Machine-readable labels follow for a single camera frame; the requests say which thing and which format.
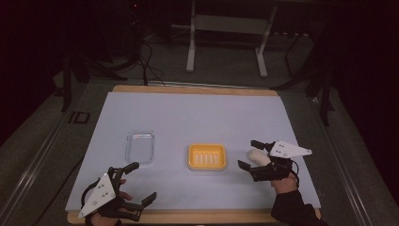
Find wooden table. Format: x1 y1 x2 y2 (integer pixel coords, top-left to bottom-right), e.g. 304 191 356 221
66 84 323 225

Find person's right hand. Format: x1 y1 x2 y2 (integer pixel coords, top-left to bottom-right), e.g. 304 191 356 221
270 177 299 196

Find person's left hand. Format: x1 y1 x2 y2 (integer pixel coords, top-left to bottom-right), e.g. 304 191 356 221
85 178 134 226

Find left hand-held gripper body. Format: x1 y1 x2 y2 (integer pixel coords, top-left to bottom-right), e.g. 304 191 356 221
77 166 145 222

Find black floor bracket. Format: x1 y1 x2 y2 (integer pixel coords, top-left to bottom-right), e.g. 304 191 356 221
68 110 91 125

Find clear plastic container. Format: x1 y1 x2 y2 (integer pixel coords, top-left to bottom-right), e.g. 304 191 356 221
124 129 156 165

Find white metal stand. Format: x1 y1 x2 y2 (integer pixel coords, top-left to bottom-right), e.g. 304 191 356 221
185 0 279 79

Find yellow soap dish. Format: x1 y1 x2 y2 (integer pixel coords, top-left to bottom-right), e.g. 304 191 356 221
187 143 228 171

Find white soap bar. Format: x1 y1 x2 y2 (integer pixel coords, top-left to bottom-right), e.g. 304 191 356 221
247 148 272 167

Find metal floor rail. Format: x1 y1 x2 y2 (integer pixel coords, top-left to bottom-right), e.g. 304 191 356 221
0 111 76 226
309 95 375 226

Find pale blue table mat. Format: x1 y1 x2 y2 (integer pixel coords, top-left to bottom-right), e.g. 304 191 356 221
65 91 322 212

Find black floor cables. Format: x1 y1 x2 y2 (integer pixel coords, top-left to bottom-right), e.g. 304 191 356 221
136 40 167 87

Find black stand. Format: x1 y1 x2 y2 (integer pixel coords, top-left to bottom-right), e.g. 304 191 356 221
271 29 336 127
60 51 128 113

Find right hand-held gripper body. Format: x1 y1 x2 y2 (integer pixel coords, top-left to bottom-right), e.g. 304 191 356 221
250 139 313 183

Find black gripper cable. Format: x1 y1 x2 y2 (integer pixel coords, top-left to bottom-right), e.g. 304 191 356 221
290 158 301 188
80 181 102 210

